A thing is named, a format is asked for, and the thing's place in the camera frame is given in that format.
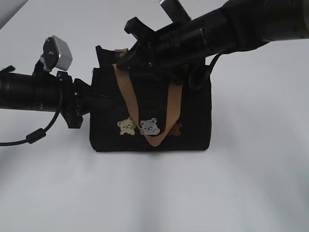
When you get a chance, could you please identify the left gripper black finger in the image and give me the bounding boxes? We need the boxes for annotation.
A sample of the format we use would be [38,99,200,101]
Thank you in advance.
[90,93,117,113]

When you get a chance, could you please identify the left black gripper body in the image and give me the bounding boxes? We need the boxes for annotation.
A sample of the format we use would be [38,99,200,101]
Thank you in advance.
[56,71,96,129]

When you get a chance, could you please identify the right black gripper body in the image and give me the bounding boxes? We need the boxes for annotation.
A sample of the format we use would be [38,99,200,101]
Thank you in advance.
[136,23,208,85]

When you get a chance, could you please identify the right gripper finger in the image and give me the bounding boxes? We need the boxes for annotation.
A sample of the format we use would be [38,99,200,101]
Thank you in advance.
[124,17,155,40]
[116,44,145,70]

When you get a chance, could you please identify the black canvas tote bag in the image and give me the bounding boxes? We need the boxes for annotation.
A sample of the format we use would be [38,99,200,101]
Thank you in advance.
[89,46,212,152]

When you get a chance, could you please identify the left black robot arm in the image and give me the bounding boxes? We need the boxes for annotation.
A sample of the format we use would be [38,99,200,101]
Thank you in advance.
[0,66,114,129]

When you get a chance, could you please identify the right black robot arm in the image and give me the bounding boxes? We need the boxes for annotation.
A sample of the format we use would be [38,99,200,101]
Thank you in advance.
[116,0,309,89]

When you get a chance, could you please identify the tan rear bag strap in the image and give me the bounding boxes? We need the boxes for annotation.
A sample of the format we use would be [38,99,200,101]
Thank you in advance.
[114,48,129,59]

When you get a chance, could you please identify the tan bag strap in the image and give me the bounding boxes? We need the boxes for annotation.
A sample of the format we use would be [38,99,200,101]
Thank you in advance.
[112,63,183,147]
[114,48,129,59]

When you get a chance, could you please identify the tan front bag strap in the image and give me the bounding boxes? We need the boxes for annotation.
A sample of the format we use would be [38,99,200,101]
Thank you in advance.
[112,63,183,147]

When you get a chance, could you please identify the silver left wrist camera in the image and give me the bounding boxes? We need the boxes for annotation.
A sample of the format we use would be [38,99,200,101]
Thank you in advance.
[40,35,73,72]

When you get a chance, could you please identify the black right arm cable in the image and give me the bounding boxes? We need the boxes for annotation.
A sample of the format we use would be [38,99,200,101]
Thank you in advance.
[189,53,223,90]

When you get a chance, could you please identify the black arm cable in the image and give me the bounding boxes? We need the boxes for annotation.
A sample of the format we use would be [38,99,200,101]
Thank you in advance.
[189,53,223,90]
[0,96,64,146]

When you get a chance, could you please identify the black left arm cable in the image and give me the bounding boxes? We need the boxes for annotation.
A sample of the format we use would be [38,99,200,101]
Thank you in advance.
[0,96,64,146]

